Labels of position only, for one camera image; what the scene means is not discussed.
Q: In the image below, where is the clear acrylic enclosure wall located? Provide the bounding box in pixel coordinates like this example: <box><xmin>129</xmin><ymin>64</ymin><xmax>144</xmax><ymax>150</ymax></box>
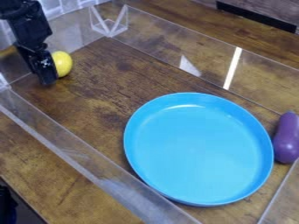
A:
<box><xmin>0</xmin><ymin>0</ymin><xmax>299</xmax><ymax>224</ymax></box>

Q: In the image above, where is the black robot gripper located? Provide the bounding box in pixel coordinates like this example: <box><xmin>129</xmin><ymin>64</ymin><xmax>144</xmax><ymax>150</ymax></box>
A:
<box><xmin>0</xmin><ymin>1</ymin><xmax>58</xmax><ymax>85</ymax></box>

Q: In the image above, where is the purple toy eggplant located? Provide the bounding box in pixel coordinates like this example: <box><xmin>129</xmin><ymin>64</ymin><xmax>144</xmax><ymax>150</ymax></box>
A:
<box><xmin>273</xmin><ymin>111</ymin><xmax>299</xmax><ymax>164</ymax></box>

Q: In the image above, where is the dark object at table edge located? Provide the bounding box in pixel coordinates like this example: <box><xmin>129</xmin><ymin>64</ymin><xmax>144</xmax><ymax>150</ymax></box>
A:
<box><xmin>0</xmin><ymin>185</ymin><xmax>17</xmax><ymax>224</ymax></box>

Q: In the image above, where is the black baseboard strip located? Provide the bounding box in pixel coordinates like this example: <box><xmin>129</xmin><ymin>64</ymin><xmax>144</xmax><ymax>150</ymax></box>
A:
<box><xmin>216</xmin><ymin>1</ymin><xmax>296</xmax><ymax>33</ymax></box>

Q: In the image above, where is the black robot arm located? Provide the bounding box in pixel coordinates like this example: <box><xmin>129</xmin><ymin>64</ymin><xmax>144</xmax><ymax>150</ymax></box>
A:
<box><xmin>0</xmin><ymin>0</ymin><xmax>58</xmax><ymax>85</ymax></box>

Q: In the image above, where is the yellow lemon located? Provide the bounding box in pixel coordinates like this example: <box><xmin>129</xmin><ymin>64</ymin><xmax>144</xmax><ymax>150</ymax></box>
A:
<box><xmin>50</xmin><ymin>51</ymin><xmax>72</xmax><ymax>78</ymax></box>

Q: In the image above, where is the blue round tray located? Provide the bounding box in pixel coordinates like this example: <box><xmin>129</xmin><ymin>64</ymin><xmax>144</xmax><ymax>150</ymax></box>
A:
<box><xmin>124</xmin><ymin>93</ymin><xmax>273</xmax><ymax>207</ymax></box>

